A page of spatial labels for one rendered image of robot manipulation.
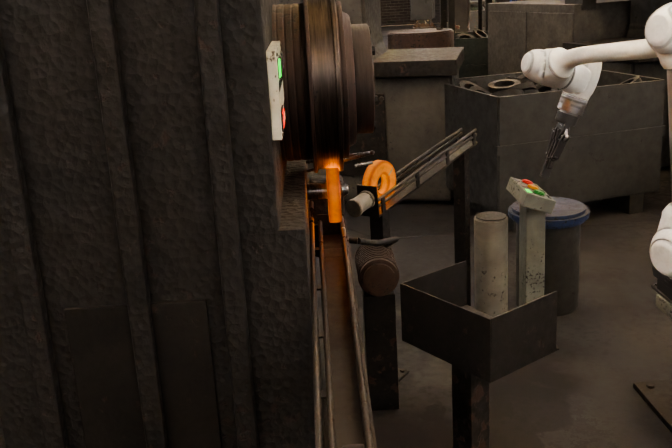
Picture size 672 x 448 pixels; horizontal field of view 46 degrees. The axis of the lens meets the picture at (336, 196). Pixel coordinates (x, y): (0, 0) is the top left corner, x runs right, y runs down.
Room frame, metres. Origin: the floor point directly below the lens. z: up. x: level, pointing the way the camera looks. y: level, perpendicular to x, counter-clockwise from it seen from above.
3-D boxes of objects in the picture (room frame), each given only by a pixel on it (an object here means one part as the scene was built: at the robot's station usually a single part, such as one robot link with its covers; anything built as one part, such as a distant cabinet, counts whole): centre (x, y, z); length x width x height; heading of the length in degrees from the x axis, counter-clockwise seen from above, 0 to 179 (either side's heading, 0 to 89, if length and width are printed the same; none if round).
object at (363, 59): (2.05, -0.09, 1.11); 0.28 x 0.06 x 0.28; 1
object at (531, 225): (2.75, -0.71, 0.31); 0.24 x 0.16 x 0.62; 1
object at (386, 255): (2.39, -0.12, 0.27); 0.22 x 0.13 x 0.53; 1
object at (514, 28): (6.19, -1.74, 0.55); 1.10 x 0.53 x 1.10; 21
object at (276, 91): (1.71, 0.11, 1.15); 0.26 x 0.02 x 0.18; 1
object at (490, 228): (2.70, -0.55, 0.26); 0.12 x 0.12 x 0.52
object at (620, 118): (4.53, -1.22, 0.39); 1.03 x 0.83 x 0.77; 106
